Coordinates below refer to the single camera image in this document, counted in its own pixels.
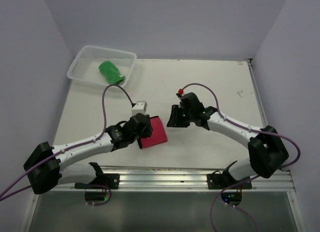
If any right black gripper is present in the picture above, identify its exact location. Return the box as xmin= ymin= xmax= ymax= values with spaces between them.
xmin=166 ymin=104 xmax=194 ymax=128

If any green microfiber towel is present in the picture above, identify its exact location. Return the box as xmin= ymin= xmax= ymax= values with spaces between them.
xmin=98 ymin=60 xmax=126 ymax=85

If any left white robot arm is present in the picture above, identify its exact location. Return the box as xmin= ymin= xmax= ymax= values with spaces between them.
xmin=23 ymin=113 xmax=153 ymax=195

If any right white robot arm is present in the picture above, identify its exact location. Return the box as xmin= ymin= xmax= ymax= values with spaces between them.
xmin=167 ymin=90 xmax=289 ymax=189

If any white plastic basket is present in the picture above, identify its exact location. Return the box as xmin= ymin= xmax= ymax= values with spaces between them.
xmin=67 ymin=45 xmax=137 ymax=87

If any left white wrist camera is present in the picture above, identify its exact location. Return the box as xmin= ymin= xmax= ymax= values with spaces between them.
xmin=131 ymin=101 xmax=148 ymax=116

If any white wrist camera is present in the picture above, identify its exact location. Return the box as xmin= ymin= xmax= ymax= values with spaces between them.
xmin=131 ymin=101 xmax=148 ymax=116
xmin=176 ymin=88 xmax=185 ymax=99

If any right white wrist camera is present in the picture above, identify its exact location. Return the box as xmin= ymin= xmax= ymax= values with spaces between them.
xmin=176 ymin=88 xmax=185 ymax=99

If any aluminium mounting rail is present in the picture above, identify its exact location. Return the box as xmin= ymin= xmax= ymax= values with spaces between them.
xmin=32 ymin=166 xmax=297 ymax=193

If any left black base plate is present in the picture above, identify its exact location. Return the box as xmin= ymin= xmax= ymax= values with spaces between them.
xmin=74 ymin=173 xmax=120 ymax=190

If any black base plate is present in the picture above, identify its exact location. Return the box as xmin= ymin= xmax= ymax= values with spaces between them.
xmin=74 ymin=173 xmax=120 ymax=190
xmin=206 ymin=170 xmax=252 ymax=190

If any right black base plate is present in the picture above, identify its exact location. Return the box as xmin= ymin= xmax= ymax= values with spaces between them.
xmin=206 ymin=170 xmax=252 ymax=190

